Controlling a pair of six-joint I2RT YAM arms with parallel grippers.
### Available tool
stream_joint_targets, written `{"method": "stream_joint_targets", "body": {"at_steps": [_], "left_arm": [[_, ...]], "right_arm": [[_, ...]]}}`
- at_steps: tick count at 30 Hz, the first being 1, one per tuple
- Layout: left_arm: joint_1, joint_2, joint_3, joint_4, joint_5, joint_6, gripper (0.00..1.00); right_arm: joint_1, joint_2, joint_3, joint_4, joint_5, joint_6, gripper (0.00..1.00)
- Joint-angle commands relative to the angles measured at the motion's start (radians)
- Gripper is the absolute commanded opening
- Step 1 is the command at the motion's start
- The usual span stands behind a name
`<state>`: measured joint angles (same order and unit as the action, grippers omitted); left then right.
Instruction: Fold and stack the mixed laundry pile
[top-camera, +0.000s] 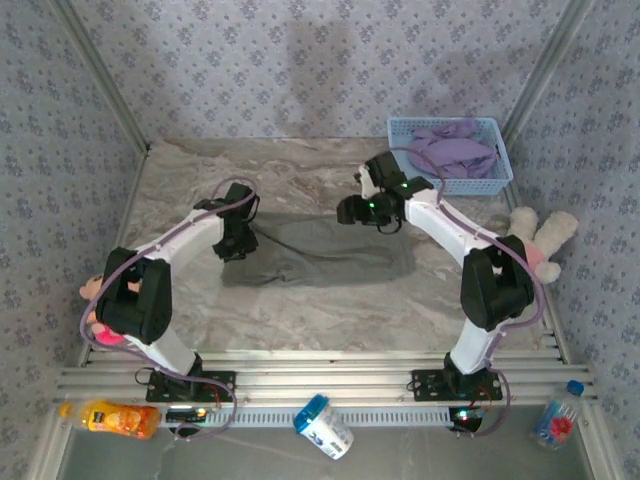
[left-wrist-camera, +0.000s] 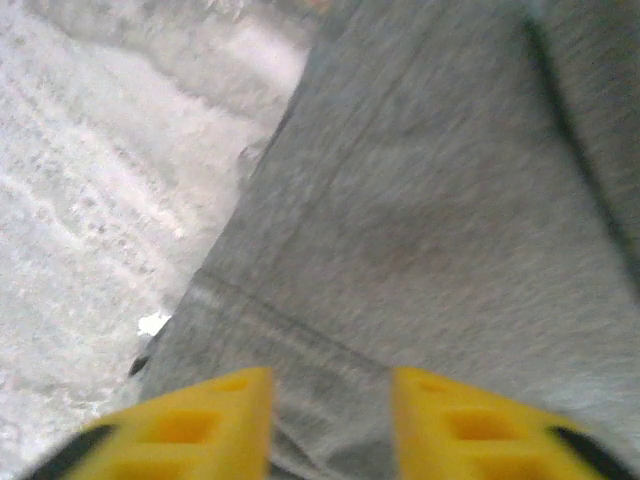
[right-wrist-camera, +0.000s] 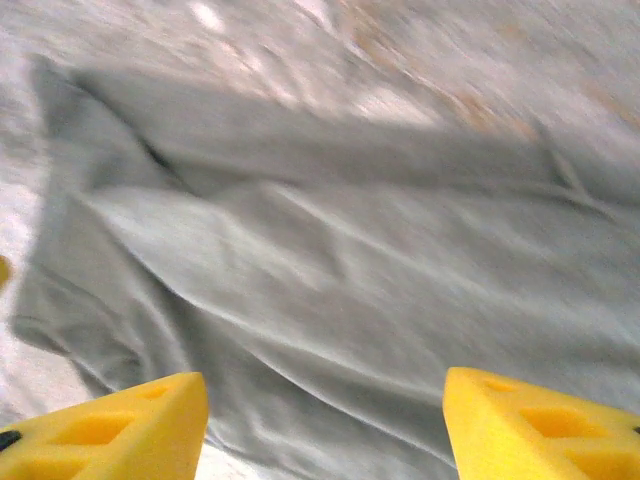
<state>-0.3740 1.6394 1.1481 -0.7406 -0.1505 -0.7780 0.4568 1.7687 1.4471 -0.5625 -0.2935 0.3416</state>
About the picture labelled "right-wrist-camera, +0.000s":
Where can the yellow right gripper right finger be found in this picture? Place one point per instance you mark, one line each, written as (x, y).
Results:
(540, 435)

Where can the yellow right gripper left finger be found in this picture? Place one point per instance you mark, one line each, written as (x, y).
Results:
(100, 440)

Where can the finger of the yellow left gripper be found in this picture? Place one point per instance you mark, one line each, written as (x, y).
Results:
(4, 274)

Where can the grey green t-shirt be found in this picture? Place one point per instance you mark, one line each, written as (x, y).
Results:
(325, 275)

